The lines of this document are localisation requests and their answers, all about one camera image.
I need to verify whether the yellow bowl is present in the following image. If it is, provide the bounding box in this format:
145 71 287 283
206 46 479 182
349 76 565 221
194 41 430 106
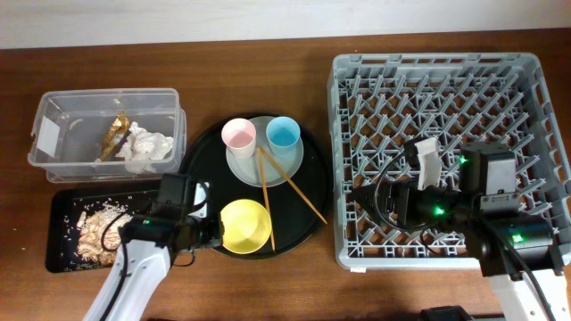
220 199 272 255

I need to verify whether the wooden chopstick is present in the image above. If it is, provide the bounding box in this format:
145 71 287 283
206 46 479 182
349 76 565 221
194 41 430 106
256 146 276 253
257 147 327 224

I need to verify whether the food scraps and rice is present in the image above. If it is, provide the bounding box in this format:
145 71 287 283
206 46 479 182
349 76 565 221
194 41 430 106
61 198 132 269

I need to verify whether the white napkin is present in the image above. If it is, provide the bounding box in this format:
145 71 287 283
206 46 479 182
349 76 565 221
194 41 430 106
115 121 174 174

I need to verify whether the gold foil wrapper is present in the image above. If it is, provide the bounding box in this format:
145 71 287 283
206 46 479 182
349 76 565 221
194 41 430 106
99 111 130 161

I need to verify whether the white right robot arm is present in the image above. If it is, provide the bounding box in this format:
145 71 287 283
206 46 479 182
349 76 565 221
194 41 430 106
350 142 570 320

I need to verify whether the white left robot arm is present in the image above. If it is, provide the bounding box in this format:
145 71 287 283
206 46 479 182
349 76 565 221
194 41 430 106
84 210 223 320

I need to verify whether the grey dishwasher rack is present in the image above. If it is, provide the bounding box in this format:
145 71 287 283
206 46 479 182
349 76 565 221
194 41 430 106
327 53 570 270

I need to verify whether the light grey plate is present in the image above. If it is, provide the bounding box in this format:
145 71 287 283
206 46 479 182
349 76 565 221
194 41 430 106
226 116 304 187

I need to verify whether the round black tray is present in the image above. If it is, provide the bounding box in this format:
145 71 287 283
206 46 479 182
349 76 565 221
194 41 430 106
180 120 333 259

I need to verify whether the pink cup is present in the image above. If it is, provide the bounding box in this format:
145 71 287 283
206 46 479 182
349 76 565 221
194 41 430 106
221 118 257 159

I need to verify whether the blue cup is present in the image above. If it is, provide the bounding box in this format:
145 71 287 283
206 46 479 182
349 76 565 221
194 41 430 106
266 116 301 156

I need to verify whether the black rectangular tray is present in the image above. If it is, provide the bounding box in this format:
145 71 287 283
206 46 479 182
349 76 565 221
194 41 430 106
45 181 160 274

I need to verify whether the clear plastic bin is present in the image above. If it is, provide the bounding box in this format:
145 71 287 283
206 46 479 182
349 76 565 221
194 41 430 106
28 88 186 183

